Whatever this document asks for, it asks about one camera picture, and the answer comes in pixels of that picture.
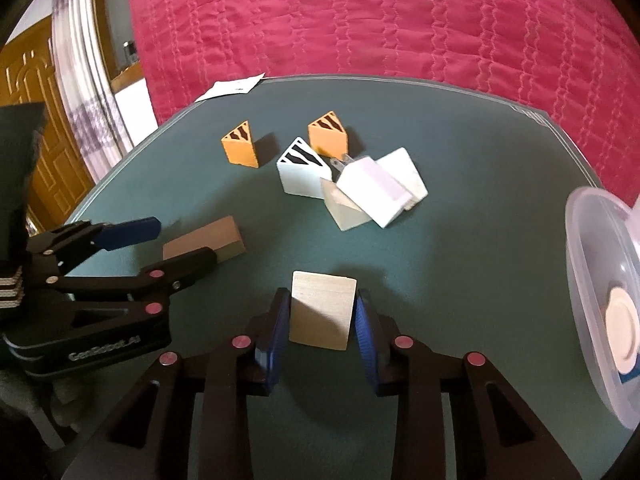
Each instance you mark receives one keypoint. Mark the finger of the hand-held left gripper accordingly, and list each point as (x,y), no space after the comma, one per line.
(195,260)
(130,232)

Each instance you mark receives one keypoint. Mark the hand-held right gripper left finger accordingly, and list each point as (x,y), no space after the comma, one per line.
(277,340)

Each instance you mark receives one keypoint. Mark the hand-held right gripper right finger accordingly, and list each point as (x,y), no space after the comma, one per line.
(365,345)

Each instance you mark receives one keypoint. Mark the brown wooden block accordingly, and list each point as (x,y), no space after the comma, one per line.
(210,235)

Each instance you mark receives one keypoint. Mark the light wooden block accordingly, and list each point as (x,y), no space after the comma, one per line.
(320,310)

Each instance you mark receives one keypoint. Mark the white black-striped triangular block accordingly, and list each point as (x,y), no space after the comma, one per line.
(300,180)

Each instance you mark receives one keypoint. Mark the white rectangular block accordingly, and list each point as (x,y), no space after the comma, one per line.
(370,190)
(407,172)

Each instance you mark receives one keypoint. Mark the clear plastic bowl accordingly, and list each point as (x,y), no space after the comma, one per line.
(585,270)

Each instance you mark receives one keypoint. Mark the orange black-striped triangular block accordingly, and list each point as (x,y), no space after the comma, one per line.
(240,152)
(325,140)

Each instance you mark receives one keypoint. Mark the white bedside cabinet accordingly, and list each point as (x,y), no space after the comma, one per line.
(135,105)

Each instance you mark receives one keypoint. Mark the translucent triangular block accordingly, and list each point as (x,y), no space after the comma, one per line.
(342,215)

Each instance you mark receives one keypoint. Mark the green table mat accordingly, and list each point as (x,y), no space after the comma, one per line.
(475,260)

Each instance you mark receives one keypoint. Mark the brown wooden door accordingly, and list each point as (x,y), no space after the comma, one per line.
(45,110)

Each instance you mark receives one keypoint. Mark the white purple curtain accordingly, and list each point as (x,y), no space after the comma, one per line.
(85,85)

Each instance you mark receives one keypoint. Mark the white paper slip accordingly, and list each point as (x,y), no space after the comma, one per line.
(225,89)

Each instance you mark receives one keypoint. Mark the white round disc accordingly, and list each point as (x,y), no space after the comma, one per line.
(622,330)

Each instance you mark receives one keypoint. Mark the red quilted blanket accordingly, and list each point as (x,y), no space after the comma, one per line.
(350,20)

